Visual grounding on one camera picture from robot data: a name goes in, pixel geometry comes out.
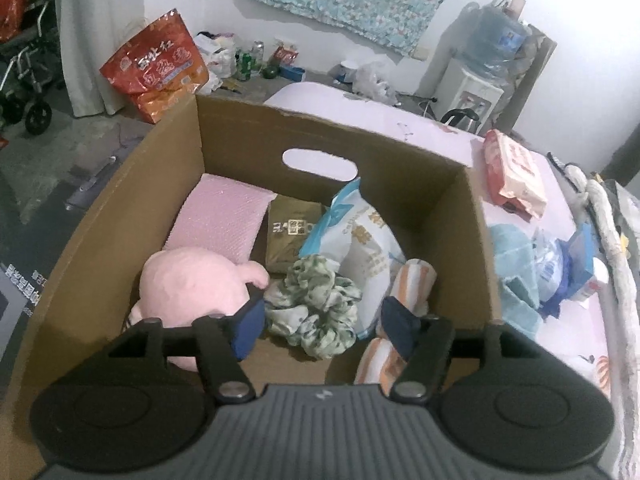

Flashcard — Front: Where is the pink wet wipes packet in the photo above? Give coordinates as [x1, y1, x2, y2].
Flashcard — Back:
[482, 129, 549, 220]

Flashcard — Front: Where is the blue and white box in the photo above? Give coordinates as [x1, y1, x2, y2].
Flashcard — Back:
[562, 223, 601, 288]

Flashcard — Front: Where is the blue and white bag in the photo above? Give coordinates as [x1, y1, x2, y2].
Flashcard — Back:
[299, 176, 408, 341]

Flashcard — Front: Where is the dark printed box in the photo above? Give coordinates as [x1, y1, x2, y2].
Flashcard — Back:
[0, 260, 48, 361]

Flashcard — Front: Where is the patterned board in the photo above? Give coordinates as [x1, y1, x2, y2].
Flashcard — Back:
[505, 27, 557, 133]

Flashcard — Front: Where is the pink plush doll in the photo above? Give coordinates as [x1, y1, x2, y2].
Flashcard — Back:
[127, 247, 271, 373]

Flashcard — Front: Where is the red snack bag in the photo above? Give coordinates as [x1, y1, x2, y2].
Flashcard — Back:
[100, 8, 211, 126]

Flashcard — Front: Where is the wheelchair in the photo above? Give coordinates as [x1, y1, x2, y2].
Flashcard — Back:
[0, 0, 63, 136]

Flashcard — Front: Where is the small red packet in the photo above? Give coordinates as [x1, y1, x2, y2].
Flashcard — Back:
[272, 42, 301, 68]

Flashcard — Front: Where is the orange striped towel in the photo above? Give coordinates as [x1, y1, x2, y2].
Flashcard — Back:
[355, 258, 437, 391]

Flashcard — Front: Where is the clear plastic bag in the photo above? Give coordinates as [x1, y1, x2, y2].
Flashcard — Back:
[352, 57, 398, 106]

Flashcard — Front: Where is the crumpled white plastic bag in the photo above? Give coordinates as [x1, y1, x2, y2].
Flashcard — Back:
[192, 32, 236, 93]

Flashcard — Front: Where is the red bag on wheelchair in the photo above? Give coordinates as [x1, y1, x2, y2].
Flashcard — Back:
[0, 0, 30, 43]

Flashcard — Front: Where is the white water dispenser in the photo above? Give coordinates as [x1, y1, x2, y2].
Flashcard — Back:
[431, 56, 505, 126]

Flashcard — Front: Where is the white curtain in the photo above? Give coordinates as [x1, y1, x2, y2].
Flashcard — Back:
[54, 0, 146, 118]

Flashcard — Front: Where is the rolled white quilt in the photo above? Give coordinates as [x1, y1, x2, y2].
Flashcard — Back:
[547, 152, 640, 411]

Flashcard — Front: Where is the black kettle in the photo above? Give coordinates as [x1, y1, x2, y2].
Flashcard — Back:
[440, 108, 481, 133]

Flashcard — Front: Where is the blue water bottle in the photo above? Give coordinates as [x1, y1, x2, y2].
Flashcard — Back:
[465, 2, 533, 81]

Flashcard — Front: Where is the brown cardboard box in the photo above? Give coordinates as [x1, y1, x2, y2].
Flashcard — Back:
[0, 92, 503, 480]

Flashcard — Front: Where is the green patterned scrunchie cloth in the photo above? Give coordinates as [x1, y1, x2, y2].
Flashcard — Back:
[264, 254, 363, 359]

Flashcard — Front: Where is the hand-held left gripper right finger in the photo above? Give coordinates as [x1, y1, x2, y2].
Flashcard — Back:
[381, 296, 533, 403]

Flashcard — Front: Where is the teal towel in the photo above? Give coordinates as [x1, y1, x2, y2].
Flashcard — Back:
[487, 223, 546, 337]

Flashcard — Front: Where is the olive green packet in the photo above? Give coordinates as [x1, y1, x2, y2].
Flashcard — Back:
[265, 195, 323, 273]

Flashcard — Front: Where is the grey blanket with yellow print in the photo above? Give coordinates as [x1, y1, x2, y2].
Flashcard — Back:
[607, 175, 640, 261]

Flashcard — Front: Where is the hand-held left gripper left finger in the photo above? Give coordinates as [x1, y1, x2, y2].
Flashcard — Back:
[107, 285, 267, 403]

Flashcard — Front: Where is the blue clear packet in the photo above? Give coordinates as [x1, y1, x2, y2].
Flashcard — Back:
[530, 227, 576, 318]

